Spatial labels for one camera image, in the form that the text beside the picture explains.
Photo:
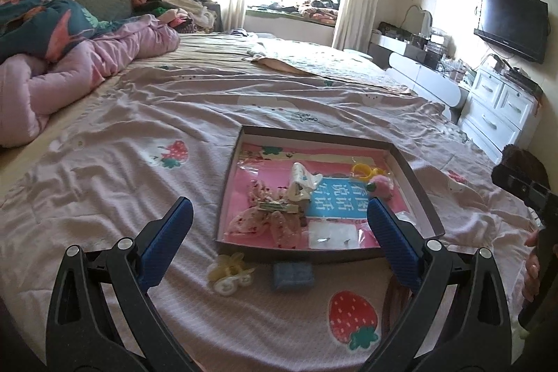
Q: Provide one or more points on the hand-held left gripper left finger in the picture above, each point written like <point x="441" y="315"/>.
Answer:
<point x="168" y="232"/>

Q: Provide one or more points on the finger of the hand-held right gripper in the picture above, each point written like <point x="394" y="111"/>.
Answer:
<point x="512" y="180"/>

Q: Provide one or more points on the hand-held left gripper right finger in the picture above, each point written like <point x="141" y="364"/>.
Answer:
<point x="392" y="241"/>

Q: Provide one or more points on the small clear plastic bag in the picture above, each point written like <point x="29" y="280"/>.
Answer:
<point x="405" y="221"/>

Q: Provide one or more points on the pink pom-pom hair clip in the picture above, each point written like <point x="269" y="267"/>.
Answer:
<point x="381" y="185"/>

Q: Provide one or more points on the clear bag with stud earrings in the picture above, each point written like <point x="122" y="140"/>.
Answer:
<point x="335" y="236"/>

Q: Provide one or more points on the brown oval hair barrette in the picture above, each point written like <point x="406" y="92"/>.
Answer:
<point x="394" y="302"/>

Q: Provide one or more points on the dark shallow cardboard box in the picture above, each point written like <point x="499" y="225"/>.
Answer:
<point x="235" y="243"/>

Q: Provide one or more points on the cream flower hair clip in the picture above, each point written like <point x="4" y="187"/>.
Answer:
<point x="226" y="271"/>

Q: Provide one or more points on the clear plastic hoop bag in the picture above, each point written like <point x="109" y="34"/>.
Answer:
<point x="355" y="178"/>

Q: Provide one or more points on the dotted bow hair clip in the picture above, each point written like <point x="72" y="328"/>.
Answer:
<point x="261" y="219"/>

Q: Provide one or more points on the small blue box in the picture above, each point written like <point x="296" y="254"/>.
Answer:
<point x="292" y="277"/>

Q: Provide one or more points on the translucent white claw clip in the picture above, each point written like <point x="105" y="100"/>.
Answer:
<point x="303" y="180"/>

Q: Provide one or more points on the person's right hand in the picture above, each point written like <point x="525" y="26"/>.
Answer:
<point x="532" y="267"/>

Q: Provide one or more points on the brown fuzzy plush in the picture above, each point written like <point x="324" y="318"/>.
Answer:
<point x="525" y="158"/>

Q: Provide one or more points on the bed with pink sheet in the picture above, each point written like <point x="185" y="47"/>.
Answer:
<point x="130" y="189"/>

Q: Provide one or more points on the white drawer dresser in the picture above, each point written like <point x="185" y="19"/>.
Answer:
<point x="501" y="115"/>

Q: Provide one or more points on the black set-top box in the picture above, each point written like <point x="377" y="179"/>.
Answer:
<point x="518" y="79"/>

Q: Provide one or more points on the white dressing table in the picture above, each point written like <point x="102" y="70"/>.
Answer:
<point x="423" y="80"/>

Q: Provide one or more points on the clear cosmetic organizer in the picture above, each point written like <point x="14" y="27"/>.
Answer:
<point x="439" y="44"/>

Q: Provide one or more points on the black television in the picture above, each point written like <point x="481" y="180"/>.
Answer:
<point x="510" y="23"/>

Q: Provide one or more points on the beige patterned blanket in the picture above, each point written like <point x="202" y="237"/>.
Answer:
<point x="331" y="67"/>

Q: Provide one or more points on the heart-shaped mirror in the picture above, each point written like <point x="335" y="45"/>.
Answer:
<point x="416" y="21"/>

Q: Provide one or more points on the pink quilt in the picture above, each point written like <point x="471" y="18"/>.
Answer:
<point x="87" y="62"/>

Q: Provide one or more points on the black case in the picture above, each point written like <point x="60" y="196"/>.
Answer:
<point x="394" y="30"/>

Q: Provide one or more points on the pile of clothes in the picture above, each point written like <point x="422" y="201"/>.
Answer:
<point x="187" y="12"/>

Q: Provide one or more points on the dark floral quilt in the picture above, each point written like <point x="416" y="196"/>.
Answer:
<point x="43" y="27"/>

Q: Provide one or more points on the clothes on window seat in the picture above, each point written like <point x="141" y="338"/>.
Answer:
<point x="314" y="10"/>

